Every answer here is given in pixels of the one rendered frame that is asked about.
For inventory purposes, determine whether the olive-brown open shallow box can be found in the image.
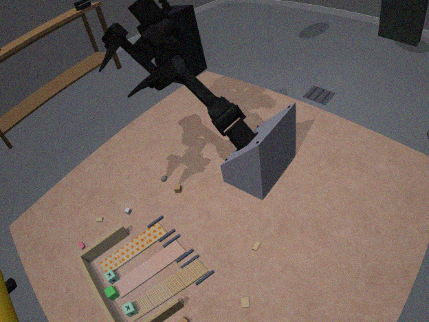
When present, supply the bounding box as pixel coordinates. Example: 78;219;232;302
75;222;184;322

